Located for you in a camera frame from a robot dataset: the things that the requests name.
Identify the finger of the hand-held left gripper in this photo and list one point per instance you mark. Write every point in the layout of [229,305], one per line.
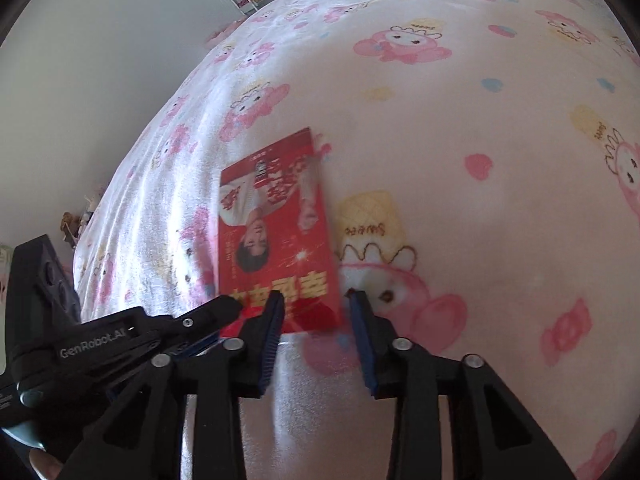
[200,317]
[195,346]

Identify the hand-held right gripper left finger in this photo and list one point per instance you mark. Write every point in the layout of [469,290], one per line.
[272,330]

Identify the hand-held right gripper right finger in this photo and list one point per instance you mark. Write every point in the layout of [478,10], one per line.
[361,340]

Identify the red printed packet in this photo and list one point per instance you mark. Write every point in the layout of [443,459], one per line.
[277,230]

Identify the person's left hand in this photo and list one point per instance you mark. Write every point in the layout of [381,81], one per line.
[46,466]

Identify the small brown plush toy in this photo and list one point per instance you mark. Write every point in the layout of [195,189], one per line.
[70,222]

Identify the pink cartoon printed blanket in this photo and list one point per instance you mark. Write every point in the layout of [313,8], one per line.
[450,135]

